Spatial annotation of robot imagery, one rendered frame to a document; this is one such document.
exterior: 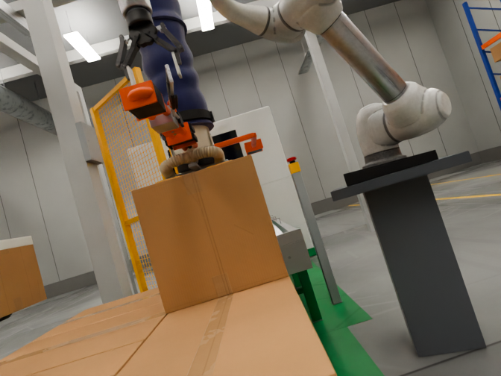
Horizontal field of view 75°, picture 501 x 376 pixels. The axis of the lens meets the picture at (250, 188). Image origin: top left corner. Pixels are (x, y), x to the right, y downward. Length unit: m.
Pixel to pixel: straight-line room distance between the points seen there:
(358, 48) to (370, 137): 0.41
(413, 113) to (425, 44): 12.29
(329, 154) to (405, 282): 9.74
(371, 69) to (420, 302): 0.94
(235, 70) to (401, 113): 10.35
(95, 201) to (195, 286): 1.70
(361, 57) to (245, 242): 0.76
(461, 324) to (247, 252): 0.94
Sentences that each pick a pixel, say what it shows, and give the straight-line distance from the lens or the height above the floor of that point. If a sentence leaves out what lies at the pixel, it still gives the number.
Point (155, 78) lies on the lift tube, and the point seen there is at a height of 1.38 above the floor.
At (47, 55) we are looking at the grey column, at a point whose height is 2.34.
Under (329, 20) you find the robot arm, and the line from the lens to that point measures 1.25.
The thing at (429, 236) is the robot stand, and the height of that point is 0.46.
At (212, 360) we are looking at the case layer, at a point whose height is 0.54.
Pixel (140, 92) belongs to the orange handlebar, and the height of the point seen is 1.08.
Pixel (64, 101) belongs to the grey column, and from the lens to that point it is 2.88.
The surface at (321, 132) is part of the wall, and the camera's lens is 11.21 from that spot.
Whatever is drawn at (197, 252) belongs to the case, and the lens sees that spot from 1.05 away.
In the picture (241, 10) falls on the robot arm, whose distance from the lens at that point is 1.28.
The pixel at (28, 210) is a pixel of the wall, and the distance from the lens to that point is 12.42.
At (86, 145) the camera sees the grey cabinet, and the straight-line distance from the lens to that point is 2.69.
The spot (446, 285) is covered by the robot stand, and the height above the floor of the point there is 0.26.
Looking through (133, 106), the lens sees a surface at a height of 1.06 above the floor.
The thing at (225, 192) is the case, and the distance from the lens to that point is 1.03.
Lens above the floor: 0.78
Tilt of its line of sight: 4 degrees up
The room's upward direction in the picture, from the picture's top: 17 degrees counter-clockwise
